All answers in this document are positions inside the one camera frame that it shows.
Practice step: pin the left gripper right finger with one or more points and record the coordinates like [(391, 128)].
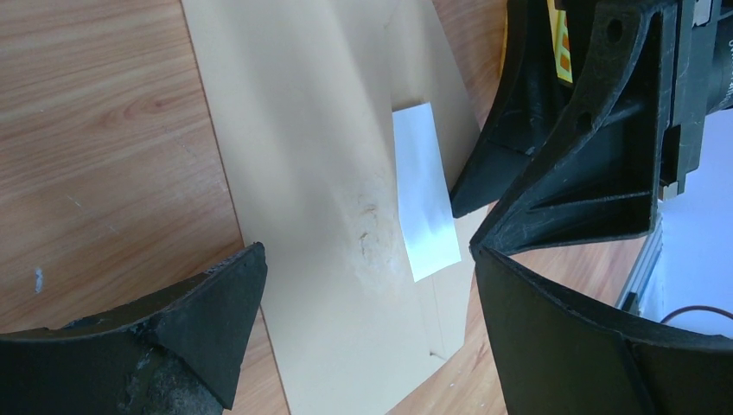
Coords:
[(558, 351)]

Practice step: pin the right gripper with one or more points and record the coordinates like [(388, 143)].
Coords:
[(596, 176)]

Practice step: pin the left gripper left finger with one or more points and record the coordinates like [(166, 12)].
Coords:
[(178, 350)]

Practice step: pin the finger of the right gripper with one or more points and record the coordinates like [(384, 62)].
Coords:
[(527, 104)]

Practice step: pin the letter paper sheet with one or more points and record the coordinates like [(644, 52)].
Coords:
[(424, 211)]

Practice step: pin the yellow toy window brick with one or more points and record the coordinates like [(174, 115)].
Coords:
[(560, 42)]

